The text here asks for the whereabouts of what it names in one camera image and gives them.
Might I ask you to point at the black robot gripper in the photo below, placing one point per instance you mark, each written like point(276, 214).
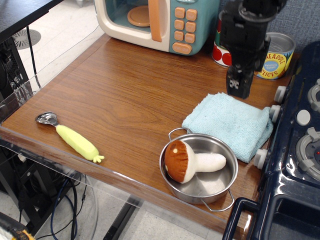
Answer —
point(244, 26)

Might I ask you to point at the teal cloth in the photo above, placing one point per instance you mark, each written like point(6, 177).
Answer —
point(244, 128)

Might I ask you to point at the tomato sauce can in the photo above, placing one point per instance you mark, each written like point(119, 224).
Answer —
point(219, 53)

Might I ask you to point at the white stove knob upper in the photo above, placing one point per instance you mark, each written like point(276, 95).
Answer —
point(280, 94)

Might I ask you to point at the white stove knob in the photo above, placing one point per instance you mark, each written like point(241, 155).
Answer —
point(260, 158)
point(280, 94)
point(274, 113)

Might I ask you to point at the white stove knob middle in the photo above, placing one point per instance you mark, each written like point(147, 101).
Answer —
point(274, 113)

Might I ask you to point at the pineapple slices can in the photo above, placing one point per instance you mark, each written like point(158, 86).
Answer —
point(278, 58)

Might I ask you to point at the teal toy microwave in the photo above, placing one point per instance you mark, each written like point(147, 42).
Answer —
point(174, 26)

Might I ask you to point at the white stove knob lower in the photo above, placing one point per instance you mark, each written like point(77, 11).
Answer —
point(260, 158)

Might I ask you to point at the plush brown mushroom toy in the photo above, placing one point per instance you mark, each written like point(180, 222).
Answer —
point(181, 163)

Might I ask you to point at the dark blue toy stove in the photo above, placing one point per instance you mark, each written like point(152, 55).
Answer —
point(288, 204)

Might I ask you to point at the black computer tower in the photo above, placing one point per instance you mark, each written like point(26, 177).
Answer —
point(12, 71)

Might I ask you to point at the clear acrylic table guard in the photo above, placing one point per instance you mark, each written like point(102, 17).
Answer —
point(125, 99)

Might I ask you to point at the black side desk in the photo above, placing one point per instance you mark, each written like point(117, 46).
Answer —
point(17, 14)

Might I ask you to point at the steel pot with handles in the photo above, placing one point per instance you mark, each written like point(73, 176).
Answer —
point(205, 187)

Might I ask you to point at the spoon with yellow-green handle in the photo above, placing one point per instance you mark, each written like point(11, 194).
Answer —
point(79, 143)

